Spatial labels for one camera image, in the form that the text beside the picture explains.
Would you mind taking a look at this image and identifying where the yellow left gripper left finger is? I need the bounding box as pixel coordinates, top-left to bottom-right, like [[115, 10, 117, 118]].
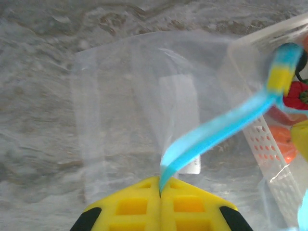
[[69, 176, 161, 231]]

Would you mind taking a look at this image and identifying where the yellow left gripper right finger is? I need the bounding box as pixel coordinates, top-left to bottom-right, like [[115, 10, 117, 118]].
[[160, 177, 253, 231]]

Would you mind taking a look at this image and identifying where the orange fruit toy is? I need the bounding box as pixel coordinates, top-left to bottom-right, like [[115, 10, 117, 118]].
[[268, 126, 299, 164]]

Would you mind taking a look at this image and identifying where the clear zip-top bag blue zipper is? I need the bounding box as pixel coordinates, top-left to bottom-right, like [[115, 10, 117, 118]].
[[69, 30, 308, 231]]

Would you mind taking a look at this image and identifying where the white perforated plastic basket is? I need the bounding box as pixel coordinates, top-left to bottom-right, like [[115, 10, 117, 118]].
[[227, 12, 308, 210]]

